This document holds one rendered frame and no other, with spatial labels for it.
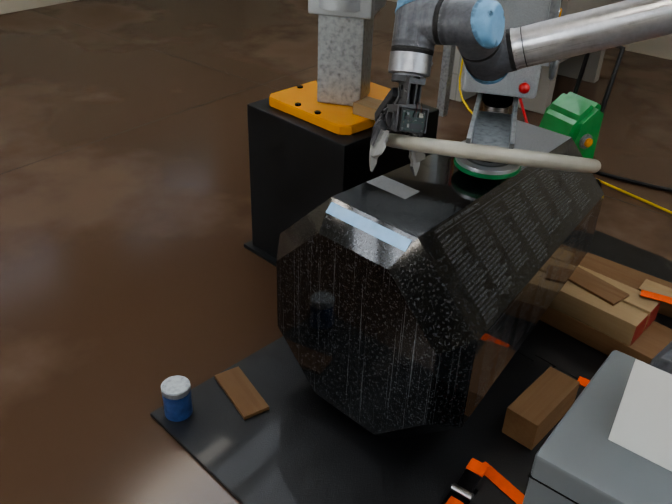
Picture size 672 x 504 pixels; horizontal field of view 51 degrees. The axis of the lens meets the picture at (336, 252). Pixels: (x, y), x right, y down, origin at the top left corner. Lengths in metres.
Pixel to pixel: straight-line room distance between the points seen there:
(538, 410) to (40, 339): 1.94
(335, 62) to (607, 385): 1.85
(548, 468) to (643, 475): 0.16
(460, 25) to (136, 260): 2.33
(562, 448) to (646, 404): 0.17
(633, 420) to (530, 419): 1.11
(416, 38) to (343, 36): 1.45
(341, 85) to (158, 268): 1.20
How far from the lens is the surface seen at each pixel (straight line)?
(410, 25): 1.50
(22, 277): 3.47
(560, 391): 2.62
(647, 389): 1.35
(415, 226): 2.03
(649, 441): 1.42
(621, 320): 2.93
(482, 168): 2.29
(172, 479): 2.42
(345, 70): 2.96
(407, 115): 1.48
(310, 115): 2.91
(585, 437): 1.44
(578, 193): 2.66
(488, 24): 1.45
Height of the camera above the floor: 1.84
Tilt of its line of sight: 32 degrees down
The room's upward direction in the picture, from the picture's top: 2 degrees clockwise
